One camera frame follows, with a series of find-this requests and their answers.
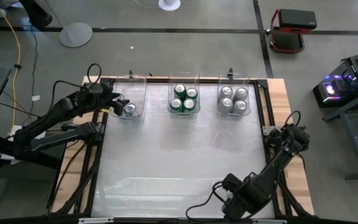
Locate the green Sprite can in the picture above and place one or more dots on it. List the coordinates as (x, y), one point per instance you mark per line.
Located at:
(176, 104)
(191, 92)
(189, 104)
(180, 90)

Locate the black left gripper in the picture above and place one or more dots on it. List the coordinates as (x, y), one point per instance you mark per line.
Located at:
(101, 100)

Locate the clear plastic bin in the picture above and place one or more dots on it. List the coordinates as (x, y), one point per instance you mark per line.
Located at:
(138, 93)
(233, 79)
(183, 79)

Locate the black lit computer tower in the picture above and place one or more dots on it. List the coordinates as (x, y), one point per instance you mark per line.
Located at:
(337, 93)

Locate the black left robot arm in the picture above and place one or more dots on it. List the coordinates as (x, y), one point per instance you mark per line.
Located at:
(51, 115)

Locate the silver blue Red Bull can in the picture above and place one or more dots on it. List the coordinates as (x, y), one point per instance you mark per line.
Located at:
(130, 109)

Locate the small black clamp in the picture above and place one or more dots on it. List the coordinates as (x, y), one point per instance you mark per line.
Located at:
(130, 74)
(230, 73)

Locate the white fan base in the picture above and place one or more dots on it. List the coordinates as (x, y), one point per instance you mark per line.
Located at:
(169, 4)

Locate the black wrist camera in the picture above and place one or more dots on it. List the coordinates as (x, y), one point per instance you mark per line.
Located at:
(231, 181)
(95, 88)

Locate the grey metal bracket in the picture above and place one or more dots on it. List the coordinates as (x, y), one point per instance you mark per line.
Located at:
(269, 221)
(95, 220)

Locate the red black rolling stool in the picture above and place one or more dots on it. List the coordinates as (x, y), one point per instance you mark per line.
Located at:
(297, 18)

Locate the black aluminium table frame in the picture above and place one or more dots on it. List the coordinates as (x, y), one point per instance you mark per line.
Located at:
(157, 80)

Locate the person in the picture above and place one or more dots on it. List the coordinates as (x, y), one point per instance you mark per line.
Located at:
(37, 17)

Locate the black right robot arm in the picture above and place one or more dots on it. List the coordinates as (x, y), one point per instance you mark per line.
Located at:
(278, 161)

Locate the white power strip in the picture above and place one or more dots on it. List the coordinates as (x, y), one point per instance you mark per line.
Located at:
(15, 130)

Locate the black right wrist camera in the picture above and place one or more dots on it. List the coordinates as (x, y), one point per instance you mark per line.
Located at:
(231, 181)

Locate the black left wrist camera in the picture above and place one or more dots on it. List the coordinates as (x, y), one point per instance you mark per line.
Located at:
(95, 88)

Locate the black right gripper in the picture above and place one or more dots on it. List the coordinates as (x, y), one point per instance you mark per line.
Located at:
(239, 207)

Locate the grey round floor stand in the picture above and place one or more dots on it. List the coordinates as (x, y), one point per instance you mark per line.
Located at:
(76, 35)

